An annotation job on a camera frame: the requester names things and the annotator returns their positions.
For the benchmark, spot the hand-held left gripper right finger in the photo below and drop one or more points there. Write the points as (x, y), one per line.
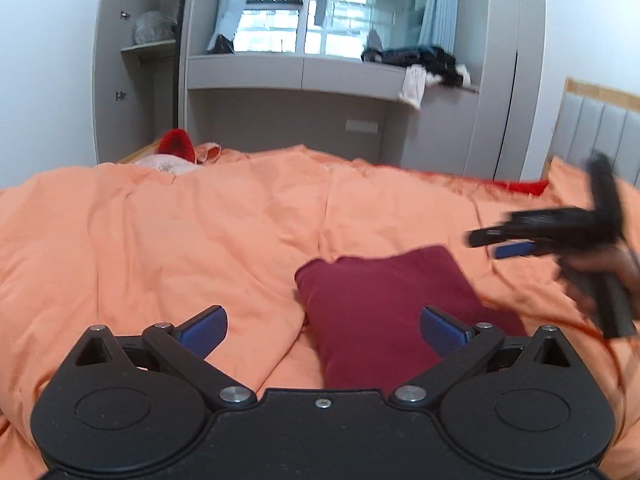
(440, 330)

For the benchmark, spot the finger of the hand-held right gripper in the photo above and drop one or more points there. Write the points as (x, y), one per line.
(510, 232)
(515, 250)

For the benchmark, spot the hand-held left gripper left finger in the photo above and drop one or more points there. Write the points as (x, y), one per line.
(205, 327)

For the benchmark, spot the maroon cloth garment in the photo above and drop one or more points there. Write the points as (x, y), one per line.
(385, 305)

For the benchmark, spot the pile of black clothes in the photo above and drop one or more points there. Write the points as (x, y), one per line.
(425, 60)

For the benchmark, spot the person's right hand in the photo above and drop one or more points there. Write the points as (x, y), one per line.
(600, 270)

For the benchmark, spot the red pillow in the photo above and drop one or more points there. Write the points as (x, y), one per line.
(520, 186)

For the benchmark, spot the orange duvet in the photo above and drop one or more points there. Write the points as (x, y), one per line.
(175, 240)

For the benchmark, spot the pink patterned cloth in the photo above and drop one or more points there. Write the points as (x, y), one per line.
(207, 152)

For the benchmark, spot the white cloth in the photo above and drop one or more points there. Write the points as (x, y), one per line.
(414, 86)

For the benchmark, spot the red plush toy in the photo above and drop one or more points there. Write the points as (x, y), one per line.
(175, 145)

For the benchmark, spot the grey window bench cabinet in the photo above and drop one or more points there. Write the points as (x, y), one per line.
(320, 110)

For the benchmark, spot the light blue curtain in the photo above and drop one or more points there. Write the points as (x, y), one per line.
(440, 5)
(229, 0)

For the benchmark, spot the grey wardrobe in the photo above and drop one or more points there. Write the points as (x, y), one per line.
(140, 85)

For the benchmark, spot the small black bag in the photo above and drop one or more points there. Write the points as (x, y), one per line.
(221, 45)

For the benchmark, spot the window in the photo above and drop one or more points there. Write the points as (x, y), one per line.
(325, 10)

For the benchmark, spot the clear plastic bag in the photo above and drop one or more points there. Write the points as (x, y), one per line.
(154, 27)

